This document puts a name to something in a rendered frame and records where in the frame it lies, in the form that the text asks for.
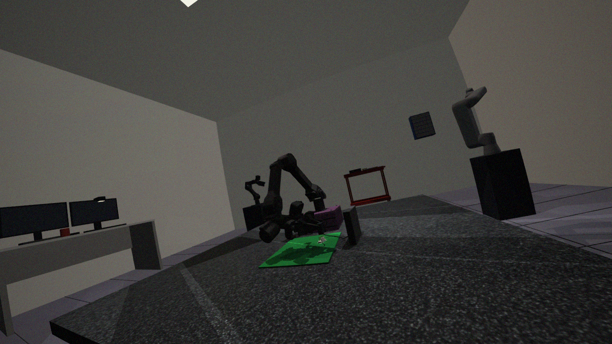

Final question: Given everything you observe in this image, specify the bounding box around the green circuit board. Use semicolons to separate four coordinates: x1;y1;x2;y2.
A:
259;232;341;269

